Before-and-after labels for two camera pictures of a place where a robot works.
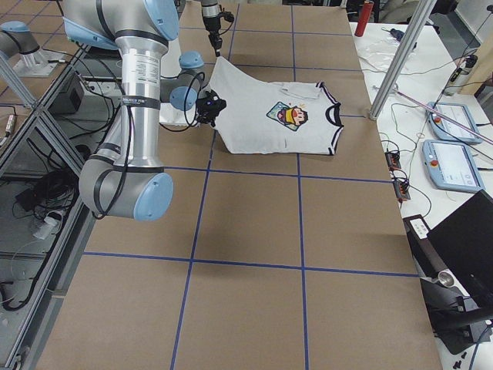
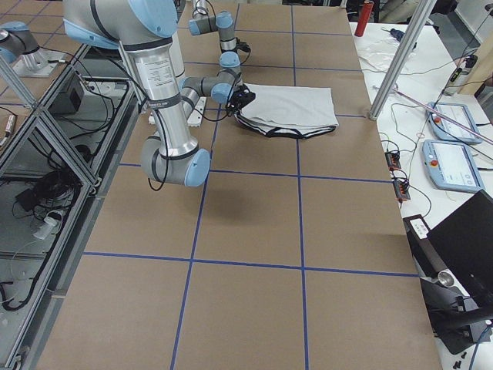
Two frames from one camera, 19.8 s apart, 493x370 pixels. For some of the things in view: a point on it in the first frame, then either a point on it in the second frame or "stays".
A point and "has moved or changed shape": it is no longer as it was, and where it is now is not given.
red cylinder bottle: [363, 17] stays
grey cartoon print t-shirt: [264, 117] has moved or changed shape
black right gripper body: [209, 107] to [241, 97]
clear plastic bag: [380, 51] stays
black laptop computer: [464, 241] stays
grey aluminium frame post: [402, 58] stays
